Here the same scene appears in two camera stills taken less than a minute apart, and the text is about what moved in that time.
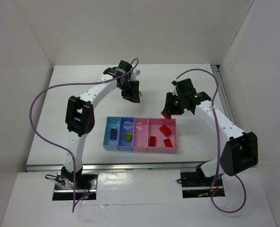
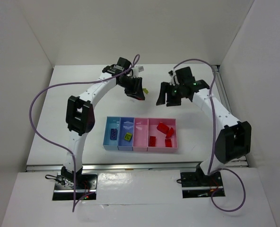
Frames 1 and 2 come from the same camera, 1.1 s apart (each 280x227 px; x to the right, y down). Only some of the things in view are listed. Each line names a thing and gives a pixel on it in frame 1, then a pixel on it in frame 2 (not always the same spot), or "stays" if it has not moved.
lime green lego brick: x=128 y=136 stays
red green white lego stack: x=135 y=101 -> x=145 y=90
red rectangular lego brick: x=152 y=141 stays
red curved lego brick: x=168 y=143 stays
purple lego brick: x=113 y=134 stays
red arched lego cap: x=167 y=116 -> x=170 y=133
